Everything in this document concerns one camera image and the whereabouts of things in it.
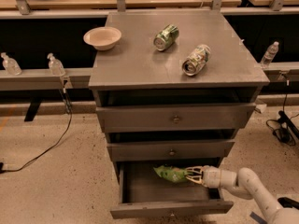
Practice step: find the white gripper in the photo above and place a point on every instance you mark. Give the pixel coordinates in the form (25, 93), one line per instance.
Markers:
(209, 174)

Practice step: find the green rice chip bag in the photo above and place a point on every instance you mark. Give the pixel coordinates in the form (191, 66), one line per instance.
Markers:
(171, 173)

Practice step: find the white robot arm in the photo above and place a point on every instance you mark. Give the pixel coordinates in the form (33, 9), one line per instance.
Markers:
(244, 184)

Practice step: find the grey bottom drawer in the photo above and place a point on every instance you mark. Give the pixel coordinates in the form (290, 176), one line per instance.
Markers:
(144, 194)

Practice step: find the grey middle drawer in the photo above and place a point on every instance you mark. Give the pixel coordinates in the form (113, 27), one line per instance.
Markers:
(170, 150)

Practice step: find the grey drawer cabinet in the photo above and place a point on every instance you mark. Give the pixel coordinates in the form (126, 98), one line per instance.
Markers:
(134, 72)

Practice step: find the white green soda can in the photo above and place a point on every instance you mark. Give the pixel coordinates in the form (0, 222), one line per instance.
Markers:
(196, 60)

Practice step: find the clear water bottle right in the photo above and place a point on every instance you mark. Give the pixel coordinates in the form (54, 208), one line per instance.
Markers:
(269, 55)

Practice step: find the white ceramic bowl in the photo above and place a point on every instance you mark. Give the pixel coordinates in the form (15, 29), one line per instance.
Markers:
(102, 38)

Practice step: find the clear pump bottle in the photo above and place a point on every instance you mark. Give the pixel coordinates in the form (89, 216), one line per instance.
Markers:
(55, 66)

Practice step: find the clear bottle far left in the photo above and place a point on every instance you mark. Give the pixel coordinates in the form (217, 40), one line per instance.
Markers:
(11, 65)

